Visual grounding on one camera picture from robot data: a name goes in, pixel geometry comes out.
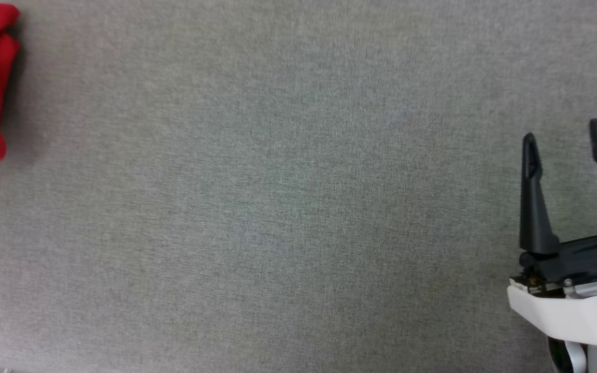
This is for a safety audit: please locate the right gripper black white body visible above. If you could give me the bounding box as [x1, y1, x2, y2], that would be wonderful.
[507, 233, 597, 346]

